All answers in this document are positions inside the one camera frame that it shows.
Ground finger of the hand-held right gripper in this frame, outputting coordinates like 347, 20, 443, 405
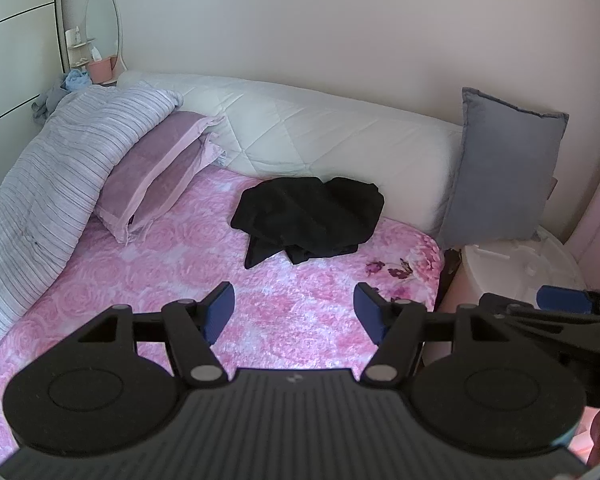
536, 285, 600, 314
479, 291, 600, 347

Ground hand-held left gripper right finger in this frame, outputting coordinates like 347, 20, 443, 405
354, 282, 521, 386

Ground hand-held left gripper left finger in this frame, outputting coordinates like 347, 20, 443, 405
70, 281, 237, 388

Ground black pants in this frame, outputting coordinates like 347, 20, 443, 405
230, 176, 385, 269

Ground white round side table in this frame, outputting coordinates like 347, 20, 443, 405
450, 225, 588, 313

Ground pink floral blanket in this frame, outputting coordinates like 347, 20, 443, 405
0, 167, 443, 461

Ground grey pillow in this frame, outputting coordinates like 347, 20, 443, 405
437, 86, 570, 251

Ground pink pillow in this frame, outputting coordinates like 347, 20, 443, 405
130, 132, 231, 235
96, 110, 227, 246

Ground white quilted headboard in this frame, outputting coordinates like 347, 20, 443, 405
116, 70, 465, 241

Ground striped lilac quilt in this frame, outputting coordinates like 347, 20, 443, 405
0, 80, 185, 368

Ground pink tissue box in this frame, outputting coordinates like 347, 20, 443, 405
87, 56, 118, 85

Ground grey cloth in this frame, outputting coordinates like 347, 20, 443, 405
31, 77, 73, 121

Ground blue cloth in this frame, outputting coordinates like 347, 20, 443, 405
62, 69, 92, 93

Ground small white shelf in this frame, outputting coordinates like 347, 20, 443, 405
64, 25, 96, 68

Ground round mirror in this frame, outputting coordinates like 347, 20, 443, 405
82, 0, 126, 76

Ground white wardrobe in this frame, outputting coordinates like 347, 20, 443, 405
0, 0, 73, 206

